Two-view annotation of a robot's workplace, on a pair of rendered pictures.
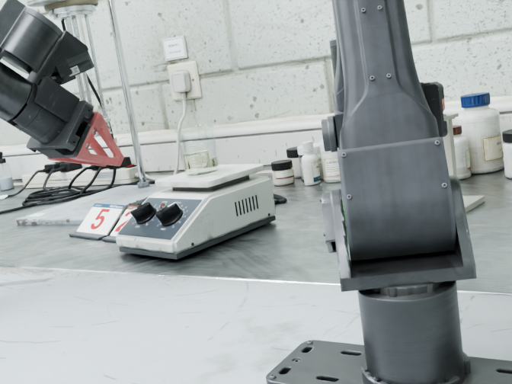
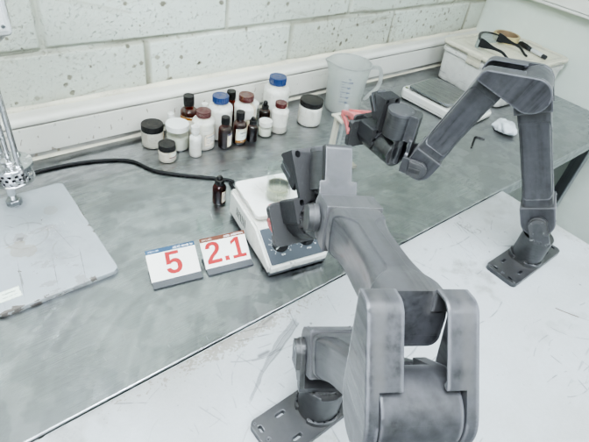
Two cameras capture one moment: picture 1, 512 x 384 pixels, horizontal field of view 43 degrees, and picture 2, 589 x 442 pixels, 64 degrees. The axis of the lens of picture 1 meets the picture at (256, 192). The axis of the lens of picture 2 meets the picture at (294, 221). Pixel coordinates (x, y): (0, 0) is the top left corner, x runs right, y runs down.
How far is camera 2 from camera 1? 1.16 m
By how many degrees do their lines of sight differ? 74
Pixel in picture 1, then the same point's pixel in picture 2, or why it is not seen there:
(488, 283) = (450, 209)
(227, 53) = (32, 31)
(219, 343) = (464, 284)
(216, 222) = not seen: hidden behind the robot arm
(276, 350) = (479, 273)
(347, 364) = (511, 264)
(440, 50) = (230, 35)
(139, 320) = not seen: hidden behind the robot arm
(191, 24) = not seen: outside the picture
